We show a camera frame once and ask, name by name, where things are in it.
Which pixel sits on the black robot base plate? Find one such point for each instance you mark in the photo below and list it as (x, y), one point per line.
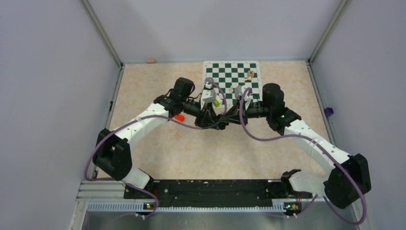
(215, 193)

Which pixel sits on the green white chessboard mat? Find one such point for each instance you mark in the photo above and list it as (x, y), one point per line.
(232, 74)

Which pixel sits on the green white toy brick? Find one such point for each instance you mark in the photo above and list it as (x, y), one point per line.
(218, 102)

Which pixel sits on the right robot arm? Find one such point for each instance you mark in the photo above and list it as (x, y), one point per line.
(346, 177)

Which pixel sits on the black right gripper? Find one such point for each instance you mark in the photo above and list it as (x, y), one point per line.
(233, 115)

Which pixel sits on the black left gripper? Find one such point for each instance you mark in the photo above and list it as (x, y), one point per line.
(207, 118)

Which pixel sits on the wine cork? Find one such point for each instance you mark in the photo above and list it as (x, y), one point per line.
(150, 61)

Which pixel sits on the purple object outside frame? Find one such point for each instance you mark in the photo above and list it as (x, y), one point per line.
(328, 111)

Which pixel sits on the black microphone silver head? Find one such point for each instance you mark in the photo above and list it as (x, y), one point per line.
(209, 80)

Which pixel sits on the red block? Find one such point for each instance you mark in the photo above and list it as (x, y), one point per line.
(179, 117)

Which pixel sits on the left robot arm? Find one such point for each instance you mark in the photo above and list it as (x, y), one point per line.
(112, 153)

